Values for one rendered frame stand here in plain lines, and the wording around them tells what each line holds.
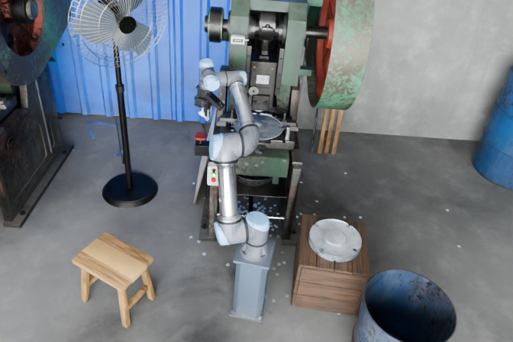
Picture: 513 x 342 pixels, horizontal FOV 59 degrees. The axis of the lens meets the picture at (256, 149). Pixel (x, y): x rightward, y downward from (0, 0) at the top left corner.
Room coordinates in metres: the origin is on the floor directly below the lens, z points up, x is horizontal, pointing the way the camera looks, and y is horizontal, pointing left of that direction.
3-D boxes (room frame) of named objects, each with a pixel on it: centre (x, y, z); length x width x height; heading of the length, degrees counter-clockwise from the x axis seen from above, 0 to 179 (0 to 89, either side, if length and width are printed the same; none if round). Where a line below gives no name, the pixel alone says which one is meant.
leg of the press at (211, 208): (2.54, 0.28, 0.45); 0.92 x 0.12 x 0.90; 3
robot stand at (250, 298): (1.62, -0.04, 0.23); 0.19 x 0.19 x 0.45; 82
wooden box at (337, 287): (1.83, -0.48, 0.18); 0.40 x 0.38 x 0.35; 176
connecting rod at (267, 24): (2.42, 0.01, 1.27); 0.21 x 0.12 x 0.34; 3
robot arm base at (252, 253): (1.62, -0.04, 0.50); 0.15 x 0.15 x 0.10
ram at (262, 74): (2.38, 0.01, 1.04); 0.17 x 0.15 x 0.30; 3
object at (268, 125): (2.29, 0.00, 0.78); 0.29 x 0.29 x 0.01
